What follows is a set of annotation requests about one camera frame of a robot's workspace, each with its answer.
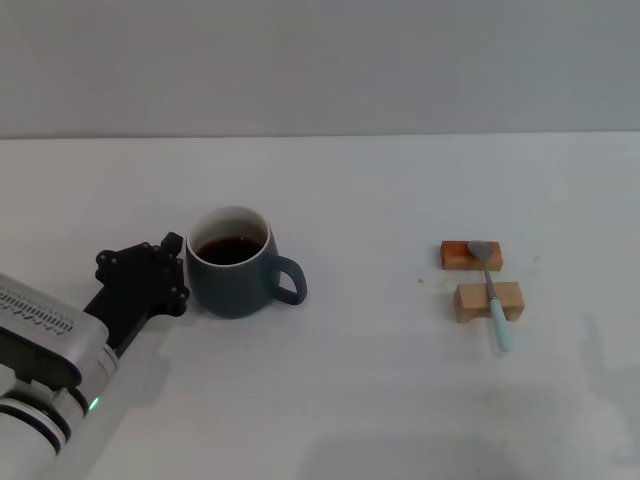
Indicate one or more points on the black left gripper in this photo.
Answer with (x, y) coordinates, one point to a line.
(125, 310)

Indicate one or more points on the dark grey coffee mug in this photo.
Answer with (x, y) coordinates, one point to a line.
(225, 290)

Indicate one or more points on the reddish brown wooden block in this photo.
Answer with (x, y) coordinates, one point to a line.
(455, 256)

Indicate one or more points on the light wooden notched block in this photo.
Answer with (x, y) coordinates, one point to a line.
(470, 299)

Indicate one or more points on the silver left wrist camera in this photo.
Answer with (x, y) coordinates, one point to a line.
(40, 320)

